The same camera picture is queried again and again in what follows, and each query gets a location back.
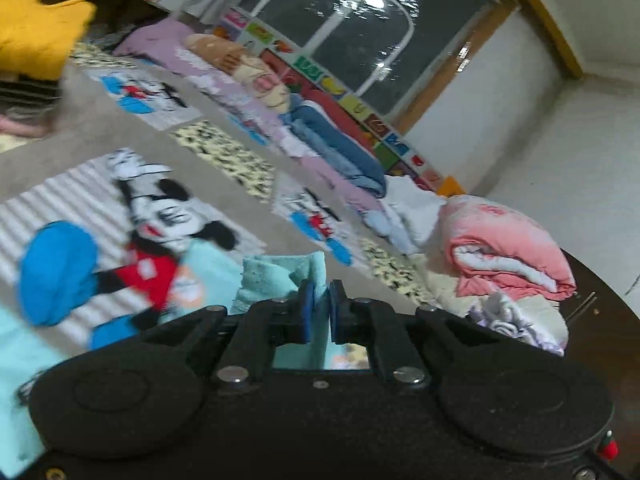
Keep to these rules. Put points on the blue folded jeans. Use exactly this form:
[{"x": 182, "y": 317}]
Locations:
[{"x": 335, "y": 145}]

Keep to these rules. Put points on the light blue printed garment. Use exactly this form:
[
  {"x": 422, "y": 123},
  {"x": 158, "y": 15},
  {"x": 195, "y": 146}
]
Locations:
[{"x": 265, "y": 275}]

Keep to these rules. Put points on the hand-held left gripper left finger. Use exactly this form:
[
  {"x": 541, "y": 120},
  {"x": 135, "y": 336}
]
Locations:
[{"x": 306, "y": 313}]

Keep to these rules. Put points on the white cloth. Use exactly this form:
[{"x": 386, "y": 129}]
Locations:
[{"x": 415, "y": 210}]

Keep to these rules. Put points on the lavender cloth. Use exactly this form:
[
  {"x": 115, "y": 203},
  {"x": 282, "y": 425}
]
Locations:
[{"x": 500, "y": 322}]

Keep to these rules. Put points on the yellow garment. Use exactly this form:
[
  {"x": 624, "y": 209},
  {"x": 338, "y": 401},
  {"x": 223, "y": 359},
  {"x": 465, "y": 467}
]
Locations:
[{"x": 35, "y": 25}]

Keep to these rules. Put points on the dark wooden table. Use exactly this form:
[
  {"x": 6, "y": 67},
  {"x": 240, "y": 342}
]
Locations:
[{"x": 610, "y": 340}]

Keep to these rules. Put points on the cartoon mouse printed blanket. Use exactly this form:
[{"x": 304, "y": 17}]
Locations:
[{"x": 65, "y": 185}]

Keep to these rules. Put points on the peach folded blanket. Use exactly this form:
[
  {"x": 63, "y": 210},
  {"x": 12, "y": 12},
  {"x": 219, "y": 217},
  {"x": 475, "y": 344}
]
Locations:
[{"x": 235, "y": 57}]

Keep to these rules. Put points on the colourful foam puzzle mat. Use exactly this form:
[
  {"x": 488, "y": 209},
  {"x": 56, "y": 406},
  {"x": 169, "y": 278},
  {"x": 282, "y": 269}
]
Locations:
[{"x": 350, "y": 95}]

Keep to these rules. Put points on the purple blanket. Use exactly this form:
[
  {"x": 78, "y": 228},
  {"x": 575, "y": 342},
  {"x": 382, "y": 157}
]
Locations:
[{"x": 160, "y": 45}]

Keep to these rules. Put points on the pink folded quilt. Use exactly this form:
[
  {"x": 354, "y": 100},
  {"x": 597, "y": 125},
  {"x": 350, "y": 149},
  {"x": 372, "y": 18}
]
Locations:
[{"x": 505, "y": 230}]

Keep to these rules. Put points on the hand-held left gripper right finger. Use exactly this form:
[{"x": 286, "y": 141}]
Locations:
[{"x": 337, "y": 313}]

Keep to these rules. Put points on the lavender white garment pile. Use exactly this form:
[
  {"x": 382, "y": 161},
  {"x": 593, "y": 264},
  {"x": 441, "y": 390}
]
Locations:
[{"x": 545, "y": 320}]

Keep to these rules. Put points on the window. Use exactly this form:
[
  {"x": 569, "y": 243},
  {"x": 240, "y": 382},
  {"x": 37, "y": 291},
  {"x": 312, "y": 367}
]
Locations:
[{"x": 360, "y": 25}]

